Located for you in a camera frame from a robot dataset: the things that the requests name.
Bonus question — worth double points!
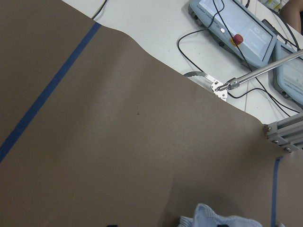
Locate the silver metal rod tool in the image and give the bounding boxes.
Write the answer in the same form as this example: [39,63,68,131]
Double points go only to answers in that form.
[215,50,303,92]

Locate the light blue striped shirt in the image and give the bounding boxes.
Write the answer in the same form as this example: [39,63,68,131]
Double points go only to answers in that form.
[178,203,286,227]

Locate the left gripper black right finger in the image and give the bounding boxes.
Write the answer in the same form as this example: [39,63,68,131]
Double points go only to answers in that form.
[217,224,230,227]

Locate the grey aluminium frame post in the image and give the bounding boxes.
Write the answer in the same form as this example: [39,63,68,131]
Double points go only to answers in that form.
[265,113,303,153]

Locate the black thin cable on table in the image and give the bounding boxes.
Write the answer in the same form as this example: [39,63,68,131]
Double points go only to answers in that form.
[91,0,303,118]

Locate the grey teach pendant red button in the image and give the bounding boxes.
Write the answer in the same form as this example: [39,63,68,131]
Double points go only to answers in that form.
[188,0,277,69]

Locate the serrated metal bracket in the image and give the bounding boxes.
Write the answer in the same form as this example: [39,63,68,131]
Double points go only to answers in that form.
[183,71,228,102]

